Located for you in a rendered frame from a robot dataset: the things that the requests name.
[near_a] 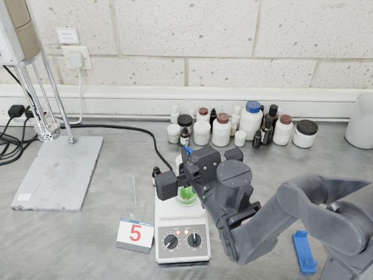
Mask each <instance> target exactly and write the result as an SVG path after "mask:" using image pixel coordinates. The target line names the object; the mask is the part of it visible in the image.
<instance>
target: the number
mask: <svg viewBox="0 0 373 280"><path fill-rule="evenodd" d="M152 231H153V227H150V226H144V225H141V224H135V223H129V222H123V221H121V225H120V231H119V237H118V239H123V240H127V241H132V242H137V243H142V244H148V245H150V241H151V237H152Z"/></svg>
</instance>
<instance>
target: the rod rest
mask: <svg viewBox="0 0 373 280"><path fill-rule="evenodd" d="M307 233H308V232H307V230H304V231H300V230H297V232H296V233H293V240H294V245H295V249H296V253H297V256H298V260H299V265H300V269H301V271H302V272H303V273H315V272H316V264H317V261H314V259H313V257H312V253H311V249H310V246H309V242H308V238H307V236H306V235H307Z"/></svg>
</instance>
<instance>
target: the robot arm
mask: <svg viewBox="0 0 373 280"><path fill-rule="evenodd" d="M180 150H181V155H182V163H180V164H179V175H178V176H176V175H175V173H174V172H173V171H171V170H169V171H166V172H164V173H161V174H157V175H156V176H155V187H156V192H157V197H158V199H159V200H161V201H166V200H167V199H171V198H173V197H176V196H177V195H178V187H181V186H184V188H187V187H190V186H191V190H192V191H193V193H196V195H197V196H198V198H199V200H200V201H201V207H202V208H203V209H205V210H206V211H207V213H208V215H209V216H210V218H211V220H212V221H213V223H214V224H215V226H216V228H217V229H218V231H219V239H221V242H222V245H223V249H224V253H225V255H226V256H227V257H228V258H229V259H230V260H231V261H232V262H235V261H236V264H237V265H238V266H240V267H241V266H244V265H246V264H248V263H250V262H252V261H254V260H256V259H258V258H259V257H261V256H263V255H265V254H267V253H269V252H271V251H272V250H273V248H274V247H275V246H276V244H277V242H278V239H277V237H278V236H279V235H280V233H282V232H283V231H284V230H286V229H287V228H288V227H290V226H291V225H292V224H293V223H295V222H296V221H297V220H298V219H300V220H301V222H302V223H303V225H304V227H305V228H306V230H307V232H308V234H309V235H310V236H312V237H313V238H315V239H317V240H318V241H320V242H321V243H322V245H323V246H324V248H325V250H326V251H327V253H328V257H327V260H326V263H325V265H324V269H323V270H322V274H321V276H320V279H319V280H373V181H371V180H368V179H364V178H351V177H331V176H326V175H323V174H319V173H313V172H306V173H303V174H301V175H299V176H296V177H294V178H292V179H289V180H287V181H285V182H283V183H282V184H281V185H280V186H279V187H278V188H277V190H276V193H275V194H274V195H273V196H272V197H271V198H270V199H269V200H268V201H267V202H266V203H265V204H264V205H263V206H262V207H261V204H260V202H259V201H256V202H254V203H252V204H251V203H250V202H249V199H250V196H251V195H252V193H253V190H254V188H253V186H252V185H251V180H252V177H253V175H252V172H251V169H250V167H249V166H248V165H246V164H245V163H243V158H244V155H243V152H242V151H241V150H240V149H239V148H238V147H236V148H233V149H230V150H228V151H225V153H224V156H225V158H226V161H221V155H220V152H218V151H217V150H216V149H214V148H213V147H212V146H205V147H204V148H201V149H198V150H193V149H191V148H190V147H188V154H187V152H186V151H185V145H184V147H182V146H181V147H180ZM322 203H323V204H325V205H327V207H326V208H323V207H320V206H318V205H320V204H322ZM251 217H252V218H251ZM248 218H251V219H250V220H249V221H248V222H247V223H244V224H242V225H241V223H242V221H244V220H246V219H248Z"/></svg>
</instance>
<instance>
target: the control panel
mask: <svg viewBox="0 0 373 280"><path fill-rule="evenodd" d="M186 230H187V231H188V233H187V234H186V233H185V231H186ZM177 231H179V232H180V233H179V234H177ZM192 233H196V234H198V235H199V236H200V238H201V243H200V245H199V246H197V247H191V246H190V245H189V244H188V237H189V236H190V235H191V234H192ZM170 234H172V235H174V236H176V238H177V240H178V243H177V246H176V247H175V248H172V249H169V248H166V247H165V244H164V240H165V238H166V236H168V235H170ZM158 254H159V258H178V257H195V256H208V245H207V237H206V224H192V225H181V226H162V227H158Z"/></svg>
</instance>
